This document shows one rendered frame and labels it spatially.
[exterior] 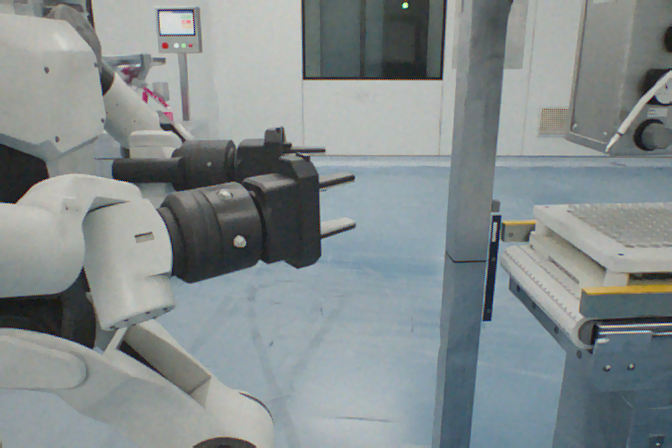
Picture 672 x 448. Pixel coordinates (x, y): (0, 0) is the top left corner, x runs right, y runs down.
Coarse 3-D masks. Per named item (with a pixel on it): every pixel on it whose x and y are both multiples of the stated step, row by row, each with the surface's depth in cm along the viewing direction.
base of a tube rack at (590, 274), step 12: (540, 240) 88; (552, 240) 87; (564, 240) 87; (540, 252) 88; (552, 252) 84; (564, 252) 82; (576, 252) 82; (564, 264) 80; (576, 264) 78; (588, 264) 78; (576, 276) 77; (588, 276) 74; (600, 276) 74
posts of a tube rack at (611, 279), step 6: (540, 222) 89; (540, 228) 89; (546, 228) 89; (540, 234) 89; (546, 234) 89; (606, 270) 70; (606, 276) 70; (612, 276) 69; (618, 276) 68; (624, 276) 68; (606, 282) 70; (612, 282) 69; (618, 282) 69; (624, 282) 69
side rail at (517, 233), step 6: (504, 228) 92; (510, 228) 92; (516, 228) 92; (522, 228) 92; (528, 228) 92; (534, 228) 92; (504, 234) 92; (510, 234) 92; (516, 234) 93; (522, 234) 93; (528, 234) 93; (504, 240) 93; (510, 240) 93; (516, 240) 93; (522, 240) 93; (528, 240) 93
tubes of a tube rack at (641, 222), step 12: (600, 216) 81; (612, 216) 81; (624, 216) 81; (636, 216) 81; (648, 216) 81; (660, 216) 81; (624, 228) 76; (636, 228) 76; (648, 228) 78; (660, 228) 76; (636, 240) 73; (648, 240) 73
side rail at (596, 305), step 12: (588, 300) 66; (600, 300) 66; (612, 300) 67; (624, 300) 67; (636, 300) 67; (648, 300) 67; (660, 300) 67; (588, 312) 67; (600, 312) 67; (612, 312) 67; (624, 312) 67; (636, 312) 67; (648, 312) 68; (660, 312) 68
